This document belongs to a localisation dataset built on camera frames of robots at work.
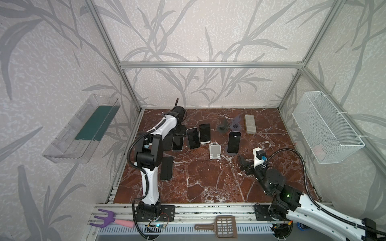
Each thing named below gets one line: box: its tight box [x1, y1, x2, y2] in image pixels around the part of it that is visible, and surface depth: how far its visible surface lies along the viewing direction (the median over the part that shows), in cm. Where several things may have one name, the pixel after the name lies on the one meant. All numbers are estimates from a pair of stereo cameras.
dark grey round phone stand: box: [230, 115, 241, 132], surface depth 110 cm
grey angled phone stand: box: [217, 116, 230, 134], surface depth 110 cm
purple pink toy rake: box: [89, 208, 136, 229], surface depth 72 cm
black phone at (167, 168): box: [159, 156, 174, 181], surface depth 91 cm
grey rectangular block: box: [244, 114, 257, 135], surface depth 110 cm
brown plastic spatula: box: [194, 215, 238, 239], surface depth 72 cm
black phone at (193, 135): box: [186, 127, 201, 150], surface depth 96 cm
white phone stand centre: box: [209, 142, 222, 160], surface depth 93 cm
